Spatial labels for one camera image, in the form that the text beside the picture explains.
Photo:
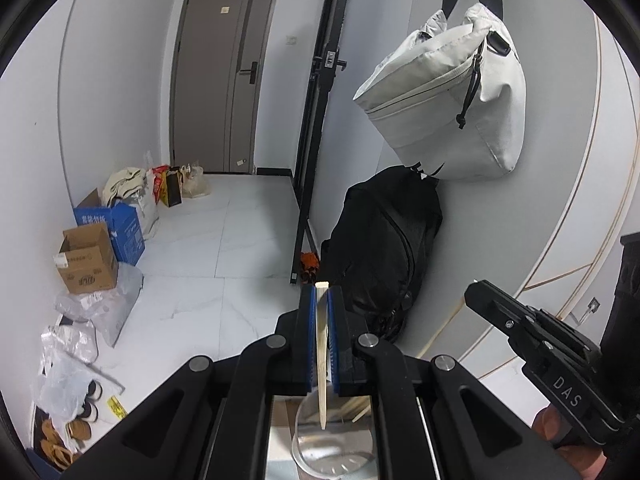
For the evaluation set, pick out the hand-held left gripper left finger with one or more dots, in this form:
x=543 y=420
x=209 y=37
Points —
x=310 y=340

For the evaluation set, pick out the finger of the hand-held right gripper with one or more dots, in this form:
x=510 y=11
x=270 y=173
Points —
x=500 y=310

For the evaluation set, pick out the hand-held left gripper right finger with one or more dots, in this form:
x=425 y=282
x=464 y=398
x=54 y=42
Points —
x=336 y=350

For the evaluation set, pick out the single wooden chopstick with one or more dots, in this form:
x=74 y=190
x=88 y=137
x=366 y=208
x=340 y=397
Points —
x=361 y=408
x=322 y=400

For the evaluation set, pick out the translucent white utensil holder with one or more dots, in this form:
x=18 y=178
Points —
x=330 y=452

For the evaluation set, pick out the person's right hand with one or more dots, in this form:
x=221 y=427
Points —
x=560 y=430

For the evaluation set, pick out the black backpack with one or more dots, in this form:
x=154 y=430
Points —
x=380 y=240

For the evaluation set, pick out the beige plastic bag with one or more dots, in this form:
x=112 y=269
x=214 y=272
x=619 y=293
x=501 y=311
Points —
x=195 y=182

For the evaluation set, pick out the grey plastic mailer bag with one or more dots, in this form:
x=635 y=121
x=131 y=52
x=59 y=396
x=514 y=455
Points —
x=115 y=300

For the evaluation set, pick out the black paper bag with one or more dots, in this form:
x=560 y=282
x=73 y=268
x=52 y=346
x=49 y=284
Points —
x=174 y=190

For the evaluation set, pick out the white plastic sack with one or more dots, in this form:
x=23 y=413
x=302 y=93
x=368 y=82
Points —
x=147 y=215

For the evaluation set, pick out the blue cardboard box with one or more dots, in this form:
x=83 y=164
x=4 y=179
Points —
x=127 y=232

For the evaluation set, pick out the red snack bag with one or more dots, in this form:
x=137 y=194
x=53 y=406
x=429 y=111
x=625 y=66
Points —
x=159 y=185

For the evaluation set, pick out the white black sneaker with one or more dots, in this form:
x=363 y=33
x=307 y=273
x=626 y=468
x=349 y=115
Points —
x=87 y=410
x=93 y=390

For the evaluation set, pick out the white canvas bag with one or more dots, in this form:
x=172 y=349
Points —
x=440 y=90

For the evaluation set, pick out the black metal rack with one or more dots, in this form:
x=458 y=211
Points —
x=320 y=110

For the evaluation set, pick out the brown cardboard box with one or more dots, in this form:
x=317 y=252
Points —
x=87 y=270

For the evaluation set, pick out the clear plastic bag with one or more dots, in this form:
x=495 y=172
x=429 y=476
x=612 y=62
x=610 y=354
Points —
x=65 y=385

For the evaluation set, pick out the grey door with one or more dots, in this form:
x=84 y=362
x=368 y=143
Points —
x=210 y=85

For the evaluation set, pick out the wall socket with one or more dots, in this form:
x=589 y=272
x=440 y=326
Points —
x=593 y=305

